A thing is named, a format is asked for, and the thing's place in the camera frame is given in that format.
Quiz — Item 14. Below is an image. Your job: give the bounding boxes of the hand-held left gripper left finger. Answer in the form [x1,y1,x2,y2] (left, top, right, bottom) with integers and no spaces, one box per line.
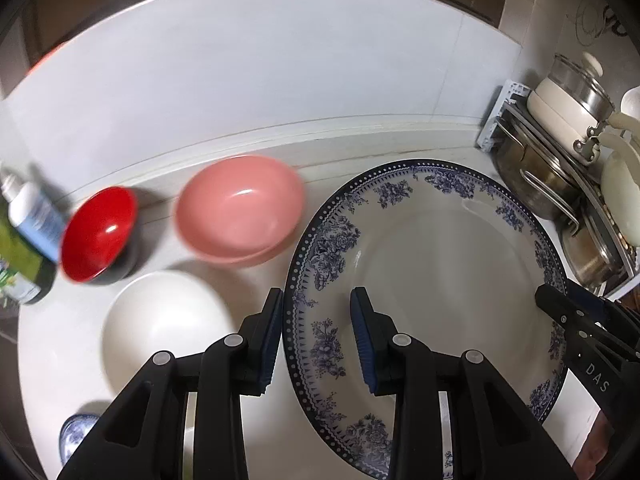
[56,287,286,480]

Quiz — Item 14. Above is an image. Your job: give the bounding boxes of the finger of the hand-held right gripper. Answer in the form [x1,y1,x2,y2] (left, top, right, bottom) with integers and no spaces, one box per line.
[535,284,609,349]
[566,279,640,357]

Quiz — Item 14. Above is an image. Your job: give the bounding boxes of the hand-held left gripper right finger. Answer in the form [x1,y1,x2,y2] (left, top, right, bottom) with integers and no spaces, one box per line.
[350,287,556,480]

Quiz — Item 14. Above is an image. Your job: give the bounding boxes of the blue patterned white plate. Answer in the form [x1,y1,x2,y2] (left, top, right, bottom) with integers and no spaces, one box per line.
[58,412,102,467]
[282,159,571,479]

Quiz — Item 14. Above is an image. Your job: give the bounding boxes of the pink bowl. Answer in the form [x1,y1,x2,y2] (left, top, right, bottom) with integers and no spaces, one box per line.
[173,155,307,266]

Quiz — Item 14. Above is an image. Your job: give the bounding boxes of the red bowl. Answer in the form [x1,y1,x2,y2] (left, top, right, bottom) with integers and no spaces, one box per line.
[60,186,140,287]

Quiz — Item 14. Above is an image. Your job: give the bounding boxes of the person's right hand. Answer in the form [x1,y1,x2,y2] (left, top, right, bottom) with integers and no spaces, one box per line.
[574,410,621,480]

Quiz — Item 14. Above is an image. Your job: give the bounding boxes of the small steel pot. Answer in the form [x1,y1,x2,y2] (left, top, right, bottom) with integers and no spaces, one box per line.
[559,204,627,287]

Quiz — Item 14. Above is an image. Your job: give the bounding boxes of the white bowl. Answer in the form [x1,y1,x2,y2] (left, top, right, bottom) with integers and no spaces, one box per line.
[101,270,242,407]

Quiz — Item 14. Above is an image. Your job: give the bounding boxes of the cream kettle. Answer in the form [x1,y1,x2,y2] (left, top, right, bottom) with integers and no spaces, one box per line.
[599,152,640,247]

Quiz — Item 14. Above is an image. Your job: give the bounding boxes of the large steel pot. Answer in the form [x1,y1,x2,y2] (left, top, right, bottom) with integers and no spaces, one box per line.
[492,114,587,222]

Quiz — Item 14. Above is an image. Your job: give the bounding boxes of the white pot rack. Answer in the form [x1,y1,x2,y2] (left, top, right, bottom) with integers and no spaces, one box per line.
[476,79,640,302]

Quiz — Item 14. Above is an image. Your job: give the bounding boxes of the cream pot with glass lid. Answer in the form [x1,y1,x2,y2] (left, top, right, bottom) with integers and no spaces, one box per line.
[527,52,617,155]

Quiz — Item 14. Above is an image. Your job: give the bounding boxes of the white ladle spoon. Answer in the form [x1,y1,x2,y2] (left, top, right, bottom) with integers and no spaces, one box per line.
[619,85,640,132]

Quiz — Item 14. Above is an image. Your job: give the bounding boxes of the green dish soap bottle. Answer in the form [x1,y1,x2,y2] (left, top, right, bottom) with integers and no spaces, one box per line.
[0,200,56,307]

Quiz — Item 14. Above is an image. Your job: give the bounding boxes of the white blue pump bottle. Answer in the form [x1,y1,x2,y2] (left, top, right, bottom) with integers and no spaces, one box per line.
[0,172,69,264]

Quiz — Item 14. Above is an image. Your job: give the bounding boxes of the black scissors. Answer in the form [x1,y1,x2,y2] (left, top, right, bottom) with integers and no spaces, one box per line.
[597,5,628,41]

